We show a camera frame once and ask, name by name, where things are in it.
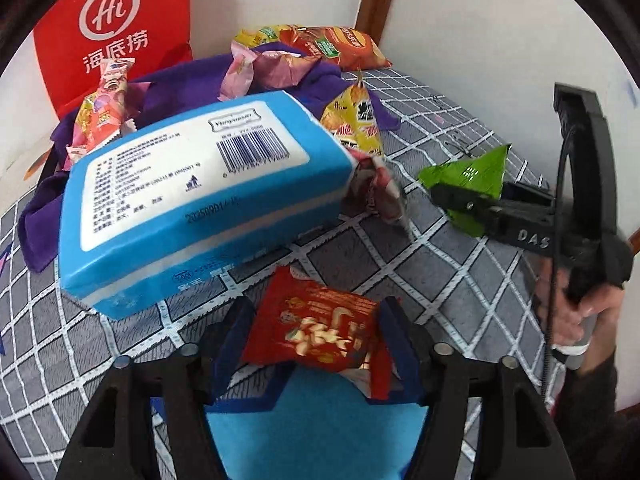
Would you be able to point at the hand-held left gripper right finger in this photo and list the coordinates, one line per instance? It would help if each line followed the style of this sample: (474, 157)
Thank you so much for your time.
(402, 355)

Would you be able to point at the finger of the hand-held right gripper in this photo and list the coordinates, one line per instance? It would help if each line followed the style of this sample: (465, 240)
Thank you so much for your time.
(530, 195)
(500, 222)

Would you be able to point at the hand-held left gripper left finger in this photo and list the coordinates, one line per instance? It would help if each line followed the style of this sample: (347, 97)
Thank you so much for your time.
(231, 350)

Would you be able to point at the green snack packet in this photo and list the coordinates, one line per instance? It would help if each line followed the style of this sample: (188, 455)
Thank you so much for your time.
(470, 175)

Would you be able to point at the blue fabric storage box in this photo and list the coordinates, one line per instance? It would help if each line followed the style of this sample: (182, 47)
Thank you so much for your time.
(310, 435)

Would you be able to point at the person's right forearm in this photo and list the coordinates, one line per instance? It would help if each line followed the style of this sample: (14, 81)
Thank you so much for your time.
(592, 385)

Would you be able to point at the person's right hand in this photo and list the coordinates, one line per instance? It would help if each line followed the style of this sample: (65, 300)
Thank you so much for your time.
(567, 325)

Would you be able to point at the grey plaid bed sheet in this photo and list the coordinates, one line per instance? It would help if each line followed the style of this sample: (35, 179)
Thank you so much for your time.
(450, 280)

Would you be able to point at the red and white snack packet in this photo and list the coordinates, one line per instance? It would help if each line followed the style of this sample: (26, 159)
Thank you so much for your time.
(382, 190)

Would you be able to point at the blue tissue pack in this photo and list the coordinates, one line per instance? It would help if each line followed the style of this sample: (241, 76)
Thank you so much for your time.
(200, 195)

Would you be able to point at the orange chip bag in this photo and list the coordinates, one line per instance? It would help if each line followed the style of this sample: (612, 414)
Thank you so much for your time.
(340, 47)

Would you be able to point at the purple cloth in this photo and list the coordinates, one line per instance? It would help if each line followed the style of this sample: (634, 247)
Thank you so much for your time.
(190, 85)

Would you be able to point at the pink and yellow snack packet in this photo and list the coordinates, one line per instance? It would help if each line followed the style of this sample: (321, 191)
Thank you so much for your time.
(102, 110)

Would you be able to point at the yellow chip bag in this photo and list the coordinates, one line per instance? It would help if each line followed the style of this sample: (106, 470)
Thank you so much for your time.
(260, 37)

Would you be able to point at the red paper bag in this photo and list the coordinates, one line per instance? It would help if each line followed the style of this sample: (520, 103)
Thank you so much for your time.
(115, 30)

